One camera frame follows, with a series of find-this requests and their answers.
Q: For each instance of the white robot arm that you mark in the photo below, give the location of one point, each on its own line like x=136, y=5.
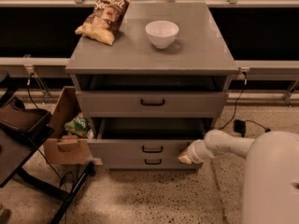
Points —
x=271, y=179

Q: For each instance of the grey bottom drawer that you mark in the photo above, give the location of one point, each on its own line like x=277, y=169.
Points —
x=155, y=163

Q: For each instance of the white bowl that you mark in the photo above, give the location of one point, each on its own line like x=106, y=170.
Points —
x=161, y=34

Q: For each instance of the grey drawer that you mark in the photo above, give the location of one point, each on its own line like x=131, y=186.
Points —
x=151, y=104
x=137, y=137
x=155, y=163

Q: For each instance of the cardboard box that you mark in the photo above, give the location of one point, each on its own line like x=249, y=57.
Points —
x=64, y=147

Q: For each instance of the sea salt chips bag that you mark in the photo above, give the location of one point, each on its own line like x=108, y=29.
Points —
x=105, y=21

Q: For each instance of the grey drawer cabinet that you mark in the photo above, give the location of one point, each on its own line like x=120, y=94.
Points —
x=198, y=60

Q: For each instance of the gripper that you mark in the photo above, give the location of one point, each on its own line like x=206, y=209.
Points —
x=195, y=153

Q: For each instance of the green snack bag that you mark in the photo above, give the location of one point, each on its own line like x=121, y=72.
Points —
x=79, y=126

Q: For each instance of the black power adapter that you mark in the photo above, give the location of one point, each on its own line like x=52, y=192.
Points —
x=240, y=126

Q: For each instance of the grey top drawer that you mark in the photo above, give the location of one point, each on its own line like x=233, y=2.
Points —
x=151, y=104

